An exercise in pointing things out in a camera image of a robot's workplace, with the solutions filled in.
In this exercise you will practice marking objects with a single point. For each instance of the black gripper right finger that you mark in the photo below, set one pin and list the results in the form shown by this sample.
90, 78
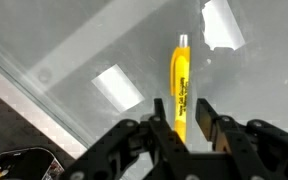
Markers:
250, 146

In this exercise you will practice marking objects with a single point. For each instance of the yellow pen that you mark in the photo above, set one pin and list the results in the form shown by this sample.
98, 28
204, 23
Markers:
180, 93

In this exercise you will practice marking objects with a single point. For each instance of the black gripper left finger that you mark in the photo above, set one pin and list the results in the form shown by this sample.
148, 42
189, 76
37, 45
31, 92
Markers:
150, 146

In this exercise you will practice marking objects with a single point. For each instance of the black wheeled equipment box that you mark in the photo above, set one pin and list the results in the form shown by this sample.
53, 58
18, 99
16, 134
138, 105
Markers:
20, 165

